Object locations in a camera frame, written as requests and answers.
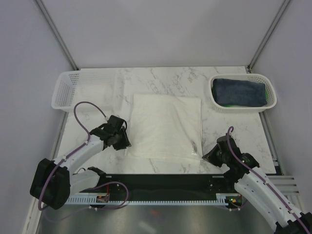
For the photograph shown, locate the white slotted cable duct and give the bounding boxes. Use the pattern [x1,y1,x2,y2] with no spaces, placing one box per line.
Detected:
[65,190,243,206]

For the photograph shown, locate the left white plastic basket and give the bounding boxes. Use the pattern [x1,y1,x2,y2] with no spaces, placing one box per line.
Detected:
[51,69,117,112]

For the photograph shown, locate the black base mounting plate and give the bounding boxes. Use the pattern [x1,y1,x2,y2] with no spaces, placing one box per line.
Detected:
[78,173,252,202]

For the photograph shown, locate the white towel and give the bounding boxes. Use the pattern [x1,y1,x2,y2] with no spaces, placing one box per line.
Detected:
[126,94,203,161]

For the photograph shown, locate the right white plastic basket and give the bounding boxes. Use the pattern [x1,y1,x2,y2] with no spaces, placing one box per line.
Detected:
[206,74,277,114]

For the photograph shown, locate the dark blue towel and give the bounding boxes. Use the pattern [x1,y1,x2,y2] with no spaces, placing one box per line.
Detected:
[212,78,267,107]

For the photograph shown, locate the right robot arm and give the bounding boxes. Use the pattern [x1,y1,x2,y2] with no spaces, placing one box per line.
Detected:
[202,135,312,234]

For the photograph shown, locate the aluminium extrusion rail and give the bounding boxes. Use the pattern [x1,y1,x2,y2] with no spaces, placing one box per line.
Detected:
[268,175,299,195]

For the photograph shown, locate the white plastic basket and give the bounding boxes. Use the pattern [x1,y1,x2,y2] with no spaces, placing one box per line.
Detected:
[206,74,277,114]
[51,69,117,112]

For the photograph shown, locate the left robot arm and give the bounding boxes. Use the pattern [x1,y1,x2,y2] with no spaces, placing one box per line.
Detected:
[30,115,131,210]

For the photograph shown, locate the right aluminium frame post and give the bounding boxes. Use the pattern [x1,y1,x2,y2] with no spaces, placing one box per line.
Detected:
[245,0,293,73]

